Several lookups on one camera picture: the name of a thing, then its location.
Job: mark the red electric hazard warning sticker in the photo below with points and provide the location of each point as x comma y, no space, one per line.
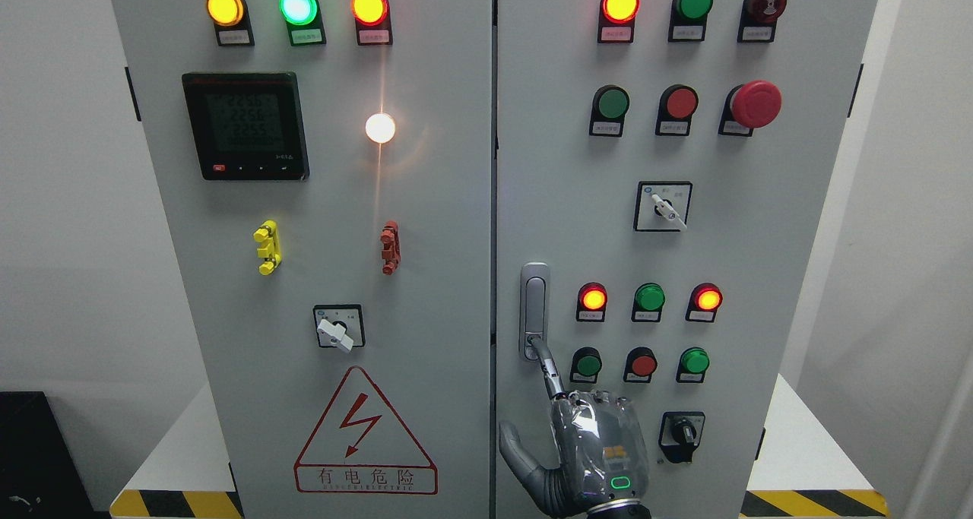
361,444

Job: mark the white platform with hazard stripes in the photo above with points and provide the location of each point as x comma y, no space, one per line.
801,472

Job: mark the grey cabinet door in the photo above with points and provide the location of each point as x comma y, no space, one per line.
427,326
567,199

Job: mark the orange lit indicator left mid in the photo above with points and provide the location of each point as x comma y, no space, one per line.
591,303

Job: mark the orange lit indicator right mid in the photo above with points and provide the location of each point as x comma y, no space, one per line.
703,304

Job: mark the dark red buzzer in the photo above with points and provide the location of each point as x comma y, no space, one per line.
758,20

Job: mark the green push button lower right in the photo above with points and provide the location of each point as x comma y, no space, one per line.
693,366

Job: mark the silver door handle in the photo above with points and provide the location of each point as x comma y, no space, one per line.
534,281

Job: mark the bright green indicator light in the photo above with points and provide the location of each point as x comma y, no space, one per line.
303,21

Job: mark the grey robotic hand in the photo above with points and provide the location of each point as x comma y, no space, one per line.
603,469

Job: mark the orange lit indicator mid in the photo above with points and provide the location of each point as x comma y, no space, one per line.
591,303
703,304

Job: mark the red emergency stop mushroom button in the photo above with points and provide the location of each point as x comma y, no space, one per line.
748,107

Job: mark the red plastic clip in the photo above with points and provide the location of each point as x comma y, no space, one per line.
391,248

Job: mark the grey right cabinet door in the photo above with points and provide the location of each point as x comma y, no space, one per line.
567,199

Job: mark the white rotary switch left door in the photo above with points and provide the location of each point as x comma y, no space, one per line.
339,326

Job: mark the black digital power meter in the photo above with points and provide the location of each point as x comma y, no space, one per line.
247,126

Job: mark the green push button lower left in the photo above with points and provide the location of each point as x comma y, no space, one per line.
586,364

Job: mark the dark green indicator top right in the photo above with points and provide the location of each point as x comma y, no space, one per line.
688,19

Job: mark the white rotary switch right upper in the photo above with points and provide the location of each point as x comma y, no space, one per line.
662,206

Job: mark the grey left cabinet door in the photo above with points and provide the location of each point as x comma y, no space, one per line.
427,326

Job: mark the green push button upper row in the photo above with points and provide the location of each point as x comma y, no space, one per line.
608,111

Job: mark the red push button lower middle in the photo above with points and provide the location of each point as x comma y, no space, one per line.
640,366

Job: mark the green indicator middle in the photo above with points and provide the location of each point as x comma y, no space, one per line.
648,303

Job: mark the black box lower left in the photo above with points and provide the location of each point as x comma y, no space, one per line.
38,477

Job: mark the red push button upper row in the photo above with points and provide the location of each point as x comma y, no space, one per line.
677,105

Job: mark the yellow plastic clip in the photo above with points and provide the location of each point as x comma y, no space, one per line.
268,249

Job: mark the orange indicator light left door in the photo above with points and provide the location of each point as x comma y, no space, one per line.
372,22

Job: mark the red lit indicator top right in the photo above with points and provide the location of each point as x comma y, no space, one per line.
616,21

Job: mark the white glowing indicator light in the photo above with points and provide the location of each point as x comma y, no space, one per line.
380,128

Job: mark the black key selector switch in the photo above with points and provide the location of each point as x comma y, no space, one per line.
680,435

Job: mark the yellow indicator light top left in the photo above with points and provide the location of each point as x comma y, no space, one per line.
231,22

